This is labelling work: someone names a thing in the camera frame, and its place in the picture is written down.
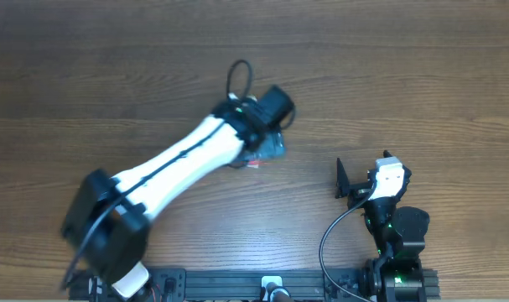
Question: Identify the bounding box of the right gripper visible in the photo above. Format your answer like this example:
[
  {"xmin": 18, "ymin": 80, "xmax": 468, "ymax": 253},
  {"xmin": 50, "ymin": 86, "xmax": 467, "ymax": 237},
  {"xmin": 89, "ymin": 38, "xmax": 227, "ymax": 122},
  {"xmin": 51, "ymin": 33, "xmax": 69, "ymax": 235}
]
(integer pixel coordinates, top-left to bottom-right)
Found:
[{"xmin": 335, "ymin": 149, "xmax": 413, "ymax": 210}]

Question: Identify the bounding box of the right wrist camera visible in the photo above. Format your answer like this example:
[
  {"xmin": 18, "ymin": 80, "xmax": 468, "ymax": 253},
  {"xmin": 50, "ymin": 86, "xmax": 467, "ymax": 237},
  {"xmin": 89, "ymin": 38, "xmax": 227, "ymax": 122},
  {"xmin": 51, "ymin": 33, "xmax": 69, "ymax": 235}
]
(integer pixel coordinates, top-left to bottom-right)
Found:
[{"xmin": 371, "ymin": 156, "xmax": 406, "ymax": 201}]

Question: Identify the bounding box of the mounting rail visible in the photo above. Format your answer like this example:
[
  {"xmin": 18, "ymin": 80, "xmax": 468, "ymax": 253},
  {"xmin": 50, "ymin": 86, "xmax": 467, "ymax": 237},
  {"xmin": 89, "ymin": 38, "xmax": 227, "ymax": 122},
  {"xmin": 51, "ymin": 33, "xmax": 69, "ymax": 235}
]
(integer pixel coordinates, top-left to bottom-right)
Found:
[{"xmin": 67, "ymin": 267, "xmax": 442, "ymax": 302}]

